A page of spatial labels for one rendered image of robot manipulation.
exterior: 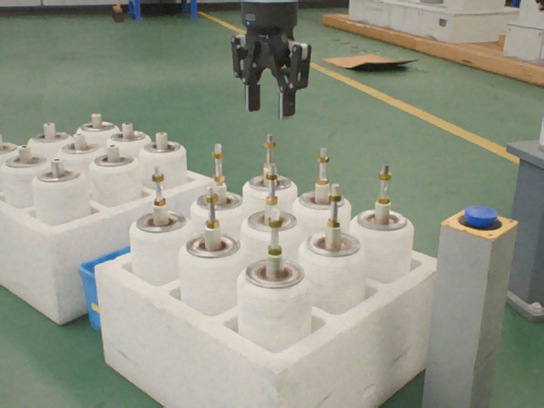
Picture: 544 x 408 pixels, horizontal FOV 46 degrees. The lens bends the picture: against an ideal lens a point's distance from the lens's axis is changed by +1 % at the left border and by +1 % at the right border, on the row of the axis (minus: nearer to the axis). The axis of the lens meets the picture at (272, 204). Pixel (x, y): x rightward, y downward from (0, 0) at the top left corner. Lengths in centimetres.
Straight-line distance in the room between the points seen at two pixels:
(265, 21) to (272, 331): 39
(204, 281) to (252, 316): 10
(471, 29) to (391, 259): 344
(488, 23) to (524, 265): 322
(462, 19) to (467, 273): 351
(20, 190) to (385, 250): 70
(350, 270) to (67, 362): 51
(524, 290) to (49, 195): 88
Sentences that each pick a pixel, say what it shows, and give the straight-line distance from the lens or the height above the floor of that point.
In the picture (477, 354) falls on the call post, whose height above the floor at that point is 15.
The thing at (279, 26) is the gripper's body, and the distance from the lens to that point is 85.
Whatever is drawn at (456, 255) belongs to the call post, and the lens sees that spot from 83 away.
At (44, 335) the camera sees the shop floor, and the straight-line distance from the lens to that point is 122.
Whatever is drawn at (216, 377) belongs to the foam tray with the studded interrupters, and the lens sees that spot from 86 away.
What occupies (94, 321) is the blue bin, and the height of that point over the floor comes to 2.
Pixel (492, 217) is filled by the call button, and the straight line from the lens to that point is 82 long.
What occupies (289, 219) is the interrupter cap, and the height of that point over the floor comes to 25.
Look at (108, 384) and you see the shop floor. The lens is 107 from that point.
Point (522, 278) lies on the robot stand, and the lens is 128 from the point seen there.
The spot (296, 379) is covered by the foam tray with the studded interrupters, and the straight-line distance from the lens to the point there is 79.
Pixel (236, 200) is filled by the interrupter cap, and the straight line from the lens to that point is 104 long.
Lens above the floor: 63
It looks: 22 degrees down
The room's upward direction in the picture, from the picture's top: straight up
